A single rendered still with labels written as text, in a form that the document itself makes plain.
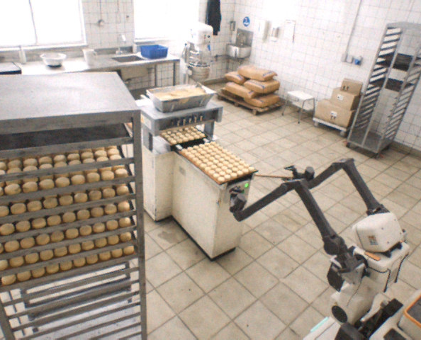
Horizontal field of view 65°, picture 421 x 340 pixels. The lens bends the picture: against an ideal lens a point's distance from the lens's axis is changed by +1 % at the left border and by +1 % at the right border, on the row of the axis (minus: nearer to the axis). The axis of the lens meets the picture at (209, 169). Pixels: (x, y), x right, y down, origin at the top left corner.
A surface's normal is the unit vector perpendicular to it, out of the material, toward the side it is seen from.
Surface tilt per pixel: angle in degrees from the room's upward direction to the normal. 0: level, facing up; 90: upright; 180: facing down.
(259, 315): 0
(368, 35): 90
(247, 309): 0
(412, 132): 90
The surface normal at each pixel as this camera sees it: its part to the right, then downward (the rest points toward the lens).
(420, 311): 0.08, -0.85
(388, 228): 0.49, -0.23
